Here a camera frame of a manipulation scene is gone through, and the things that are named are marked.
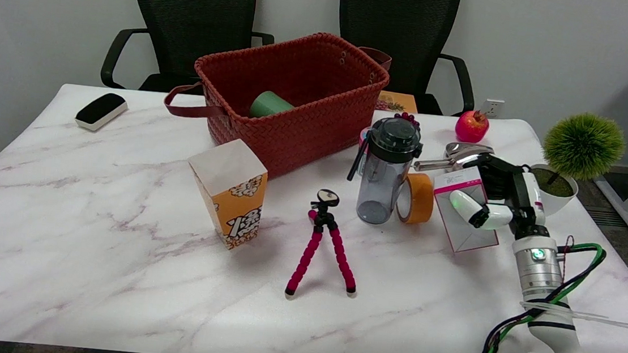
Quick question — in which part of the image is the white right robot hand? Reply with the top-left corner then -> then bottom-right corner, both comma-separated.
446,151 -> 558,243

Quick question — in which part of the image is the white paper box pink trim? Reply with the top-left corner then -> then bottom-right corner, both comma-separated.
428,163 -> 506,257

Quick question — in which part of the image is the orange printed box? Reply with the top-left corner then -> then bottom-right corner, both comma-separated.
375,90 -> 420,114

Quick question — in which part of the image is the orange popcorn box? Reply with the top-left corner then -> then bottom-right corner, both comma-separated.
181,134 -> 271,253

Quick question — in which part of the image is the green ball plant white pot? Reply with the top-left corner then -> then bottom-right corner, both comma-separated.
527,108 -> 628,224

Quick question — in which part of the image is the metal scoop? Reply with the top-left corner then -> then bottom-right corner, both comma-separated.
413,139 -> 495,178

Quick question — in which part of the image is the red pomegranate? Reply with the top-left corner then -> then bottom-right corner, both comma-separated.
454,108 -> 491,144

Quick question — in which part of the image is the orange tape roll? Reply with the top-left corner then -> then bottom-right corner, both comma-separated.
394,171 -> 438,227

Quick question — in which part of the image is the dark red grape bunch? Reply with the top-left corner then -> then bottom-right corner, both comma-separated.
392,111 -> 422,131

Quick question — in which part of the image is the grey transparent water bottle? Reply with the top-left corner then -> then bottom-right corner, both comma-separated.
343,113 -> 426,229

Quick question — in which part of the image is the black mesh office chair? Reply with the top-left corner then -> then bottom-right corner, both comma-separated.
99,0 -> 278,103
330,0 -> 484,119

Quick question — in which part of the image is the red flexible mini tripod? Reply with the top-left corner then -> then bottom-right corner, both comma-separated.
284,186 -> 365,305

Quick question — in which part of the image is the red woven basket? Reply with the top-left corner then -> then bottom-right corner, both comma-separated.
158,19 -> 394,190

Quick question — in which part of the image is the green cup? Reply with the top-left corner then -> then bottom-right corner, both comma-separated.
249,89 -> 297,122

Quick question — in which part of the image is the black white board eraser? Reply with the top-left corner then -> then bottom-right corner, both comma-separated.
74,90 -> 130,134

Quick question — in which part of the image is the white wall outlet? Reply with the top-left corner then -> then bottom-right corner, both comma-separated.
481,98 -> 506,120

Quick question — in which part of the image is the white plastic cable tie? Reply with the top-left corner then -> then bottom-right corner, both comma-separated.
518,300 -> 628,330

